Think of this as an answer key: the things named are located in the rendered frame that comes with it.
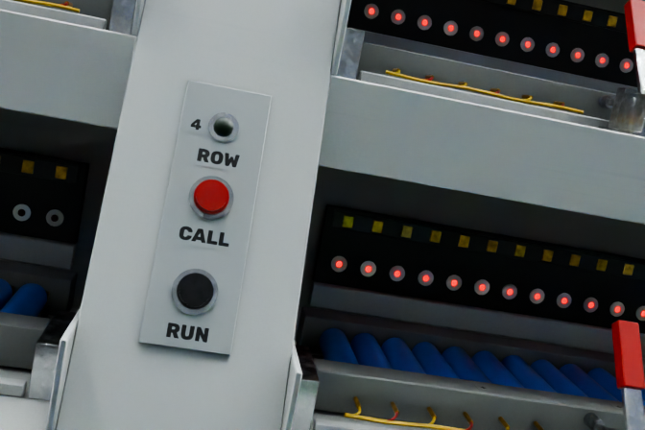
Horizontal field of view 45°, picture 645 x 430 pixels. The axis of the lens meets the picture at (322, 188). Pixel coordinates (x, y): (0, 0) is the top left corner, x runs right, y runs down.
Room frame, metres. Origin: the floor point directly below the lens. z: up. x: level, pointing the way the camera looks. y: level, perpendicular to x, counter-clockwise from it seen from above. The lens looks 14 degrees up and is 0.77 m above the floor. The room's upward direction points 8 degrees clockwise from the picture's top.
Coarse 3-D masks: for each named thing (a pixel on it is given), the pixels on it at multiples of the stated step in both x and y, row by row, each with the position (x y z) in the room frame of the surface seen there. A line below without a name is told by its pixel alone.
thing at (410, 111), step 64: (384, 0) 0.52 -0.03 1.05; (448, 0) 0.52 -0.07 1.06; (512, 0) 0.52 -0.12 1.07; (640, 0) 0.41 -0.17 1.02; (384, 64) 0.43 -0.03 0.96; (448, 64) 0.43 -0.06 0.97; (512, 64) 0.54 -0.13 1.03; (576, 64) 0.55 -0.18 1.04; (640, 64) 0.40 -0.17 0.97; (384, 128) 0.37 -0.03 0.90; (448, 128) 0.37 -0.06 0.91; (512, 128) 0.37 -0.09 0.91; (576, 128) 0.38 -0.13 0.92; (640, 128) 0.39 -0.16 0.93; (512, 192) 0.39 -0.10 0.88; (576, 192) 0.39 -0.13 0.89; (640, 192) 0.39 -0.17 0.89
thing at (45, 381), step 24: (0, 240) 0.49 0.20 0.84; (24, 240) 0.49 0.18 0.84; (48, 240) 0.50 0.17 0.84; (48, 264) 0.50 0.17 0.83; (72, 264) 0.51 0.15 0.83; (72, 312) 0.42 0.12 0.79; (48, 336) 0.38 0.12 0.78; (72, 336) 0.33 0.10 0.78; (48, 360) 0.38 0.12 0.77; (48, 384) 0.38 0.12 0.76; (0, 408) 0.37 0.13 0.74; (24, 408) 0.37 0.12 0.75; (48, 408) 0.38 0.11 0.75
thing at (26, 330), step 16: (0, 320) 0.40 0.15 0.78; (16, 320) 0.41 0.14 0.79; (32, 320) 0.41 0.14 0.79; (48, 320) 0.41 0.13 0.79; (0, 336) 0.40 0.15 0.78; (16, 336) 0.40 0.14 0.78; (32, 336) 0.40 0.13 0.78; (0, 352) 0.40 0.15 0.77; (16, 352) 0.40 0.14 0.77; (32, 352) 0.40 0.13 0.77
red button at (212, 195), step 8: (200, 184) 0.34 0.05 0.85; (208, 184) 0.34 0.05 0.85; (216, 184) 0.34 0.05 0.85; (224, 184) 0.34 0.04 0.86; (200, 192) 0.34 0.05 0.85; (208, 192) 0.34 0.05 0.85; (216, 192) 0.34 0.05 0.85; (224, 192) 0.34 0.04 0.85; (200, 200) 0.34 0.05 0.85; (208, 200) 0.34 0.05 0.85; (216, 200) 0.34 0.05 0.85; (224, 200) 0.34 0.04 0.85; (200, 208) 0.34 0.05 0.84; (208, 208) 0.34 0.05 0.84; (216, 208) 0.34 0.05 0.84; (224, 208) 0.34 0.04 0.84
